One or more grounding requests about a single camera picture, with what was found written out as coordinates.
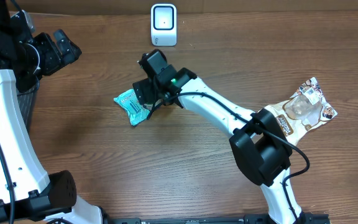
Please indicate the white barcode scanner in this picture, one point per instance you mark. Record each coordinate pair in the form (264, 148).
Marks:
(163, 25)

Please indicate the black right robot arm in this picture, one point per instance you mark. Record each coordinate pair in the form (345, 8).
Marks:
(260, 148)

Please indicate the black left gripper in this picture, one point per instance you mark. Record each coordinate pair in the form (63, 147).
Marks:
(58, 58)

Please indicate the beige dried food pouch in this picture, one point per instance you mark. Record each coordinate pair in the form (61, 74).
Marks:
(305, 110)

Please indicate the teal snack wrapper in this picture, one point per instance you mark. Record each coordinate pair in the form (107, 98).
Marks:
(135, 111)

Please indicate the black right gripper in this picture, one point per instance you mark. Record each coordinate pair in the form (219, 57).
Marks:
(148, 94)

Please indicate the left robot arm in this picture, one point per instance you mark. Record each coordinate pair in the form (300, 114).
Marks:
(27, 191)

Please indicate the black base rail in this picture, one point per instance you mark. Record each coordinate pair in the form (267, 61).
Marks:
(307, 218)

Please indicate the grey plastic mesh basket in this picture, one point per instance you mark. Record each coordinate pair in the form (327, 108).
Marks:
(26, 104)

